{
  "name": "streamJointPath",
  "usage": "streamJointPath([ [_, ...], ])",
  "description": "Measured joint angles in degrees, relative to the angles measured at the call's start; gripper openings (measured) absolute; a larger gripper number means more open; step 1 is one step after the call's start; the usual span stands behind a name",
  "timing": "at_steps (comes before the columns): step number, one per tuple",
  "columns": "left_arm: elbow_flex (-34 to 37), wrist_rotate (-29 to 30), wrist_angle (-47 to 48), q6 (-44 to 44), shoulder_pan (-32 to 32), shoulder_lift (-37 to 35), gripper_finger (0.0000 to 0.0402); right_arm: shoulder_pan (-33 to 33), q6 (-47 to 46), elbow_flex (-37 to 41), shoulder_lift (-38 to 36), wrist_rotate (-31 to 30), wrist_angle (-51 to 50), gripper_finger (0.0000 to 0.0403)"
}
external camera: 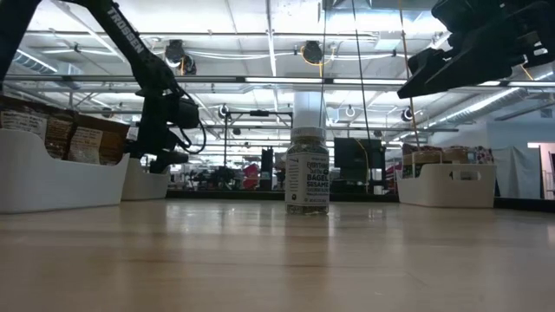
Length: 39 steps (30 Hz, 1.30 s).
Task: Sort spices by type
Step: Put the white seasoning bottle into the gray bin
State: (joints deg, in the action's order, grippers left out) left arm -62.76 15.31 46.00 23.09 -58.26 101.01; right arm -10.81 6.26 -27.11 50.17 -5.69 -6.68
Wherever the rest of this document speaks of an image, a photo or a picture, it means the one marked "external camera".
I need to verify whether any yellow cable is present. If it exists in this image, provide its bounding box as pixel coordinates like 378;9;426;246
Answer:
396;0;422;152

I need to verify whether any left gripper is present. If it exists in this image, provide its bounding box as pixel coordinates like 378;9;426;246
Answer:
125;93;205;174

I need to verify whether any white plastic bin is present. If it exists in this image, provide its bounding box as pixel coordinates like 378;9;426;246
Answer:
395;163;498;209
120;156;171;202
0;128;130;214

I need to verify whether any white lid seasoning jar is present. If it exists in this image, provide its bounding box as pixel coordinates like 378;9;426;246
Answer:
284;126;330;216

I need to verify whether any black metal stand frame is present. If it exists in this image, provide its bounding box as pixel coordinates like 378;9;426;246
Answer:
221;110;295;192

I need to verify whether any white hanging sheet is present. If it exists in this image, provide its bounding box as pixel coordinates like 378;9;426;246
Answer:
493;146;543;200

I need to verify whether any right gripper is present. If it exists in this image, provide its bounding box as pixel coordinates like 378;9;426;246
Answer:
396;0;555;99

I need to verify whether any ceiling light strip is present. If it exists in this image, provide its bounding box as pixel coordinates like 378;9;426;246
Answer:
245;76;555;88

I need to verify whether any floral patterned cloth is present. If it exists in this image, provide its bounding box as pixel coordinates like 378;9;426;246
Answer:
402;144;495;166

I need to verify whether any black hanging cable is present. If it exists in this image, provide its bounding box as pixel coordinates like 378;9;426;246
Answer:
349;0;374;142

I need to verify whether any white round pillar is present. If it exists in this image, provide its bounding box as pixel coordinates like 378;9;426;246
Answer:
292;90;327;131

